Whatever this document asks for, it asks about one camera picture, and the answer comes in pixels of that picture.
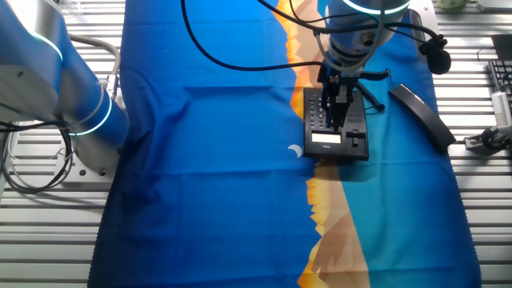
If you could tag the green round object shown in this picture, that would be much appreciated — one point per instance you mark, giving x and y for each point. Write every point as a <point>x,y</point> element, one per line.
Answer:
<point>451,5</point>

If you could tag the blue mountain print cloth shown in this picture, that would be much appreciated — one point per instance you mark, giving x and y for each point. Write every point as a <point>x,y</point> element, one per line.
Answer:
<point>220,180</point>

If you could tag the camera stand clamp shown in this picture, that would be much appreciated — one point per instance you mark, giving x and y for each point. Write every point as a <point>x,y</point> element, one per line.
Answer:
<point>490,140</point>

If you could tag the black keyboard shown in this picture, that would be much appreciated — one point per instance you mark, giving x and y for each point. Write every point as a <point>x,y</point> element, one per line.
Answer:
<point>502,76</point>

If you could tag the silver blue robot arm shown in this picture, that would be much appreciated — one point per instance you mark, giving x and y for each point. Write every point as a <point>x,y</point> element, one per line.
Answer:
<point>36,64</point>

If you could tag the black telephone base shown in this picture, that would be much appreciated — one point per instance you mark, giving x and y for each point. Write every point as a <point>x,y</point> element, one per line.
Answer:
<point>336,148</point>

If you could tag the black telephone handset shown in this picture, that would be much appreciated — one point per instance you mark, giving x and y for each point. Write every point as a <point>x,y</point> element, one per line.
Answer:
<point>424,116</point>

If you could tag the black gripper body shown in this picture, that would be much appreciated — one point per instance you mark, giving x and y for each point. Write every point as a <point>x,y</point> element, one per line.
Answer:
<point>340,80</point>

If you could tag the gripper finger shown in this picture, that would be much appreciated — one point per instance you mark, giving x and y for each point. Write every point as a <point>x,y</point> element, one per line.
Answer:
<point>343,112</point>
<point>329,114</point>

